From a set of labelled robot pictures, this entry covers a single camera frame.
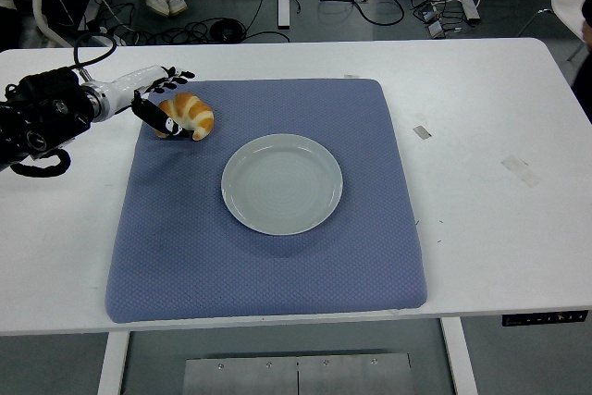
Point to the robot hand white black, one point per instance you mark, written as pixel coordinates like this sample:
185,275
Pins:
127,87

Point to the croissant bread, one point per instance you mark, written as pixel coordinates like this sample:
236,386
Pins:
194,110

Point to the grey round plate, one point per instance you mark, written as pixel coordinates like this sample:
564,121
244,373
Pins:
282,187

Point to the white power strip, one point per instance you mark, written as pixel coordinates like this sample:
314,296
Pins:
111,38

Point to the blue quilted mat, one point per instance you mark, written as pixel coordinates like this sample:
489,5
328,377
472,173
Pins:
231,275

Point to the white table leg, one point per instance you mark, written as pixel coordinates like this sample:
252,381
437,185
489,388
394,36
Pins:
112,362
460,358

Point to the small grey tape piece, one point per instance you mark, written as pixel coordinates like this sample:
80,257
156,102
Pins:
422,132

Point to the grey power brick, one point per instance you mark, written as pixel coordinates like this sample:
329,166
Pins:
427,12

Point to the grey power adapter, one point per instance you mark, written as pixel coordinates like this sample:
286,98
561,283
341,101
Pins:
436,30

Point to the large translucent tape piece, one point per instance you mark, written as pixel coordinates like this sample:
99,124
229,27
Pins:
521,171

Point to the person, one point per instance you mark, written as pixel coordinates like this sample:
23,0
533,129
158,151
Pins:
586,34

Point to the black table control panel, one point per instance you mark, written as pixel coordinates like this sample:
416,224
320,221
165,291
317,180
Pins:
546,318

